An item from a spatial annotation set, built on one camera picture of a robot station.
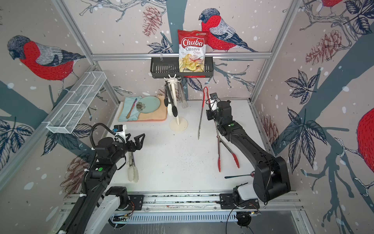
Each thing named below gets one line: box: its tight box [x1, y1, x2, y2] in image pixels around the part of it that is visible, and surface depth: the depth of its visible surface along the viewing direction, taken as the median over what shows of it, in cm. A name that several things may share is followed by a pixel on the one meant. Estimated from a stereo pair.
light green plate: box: [137, 95, 161, 114], surface depth 122 cm
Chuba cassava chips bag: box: [177, 29, 208, 73], surface depth 87 cm
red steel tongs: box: [216, 135, 241, 173], surface depth 91 cm
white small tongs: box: [167, 103, 173, 117], surface depth 88 cm
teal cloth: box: [117, 96, 143, 122], surface depth 117 cm
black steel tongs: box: [163, 80, 178, 118], surface depth 85 cm
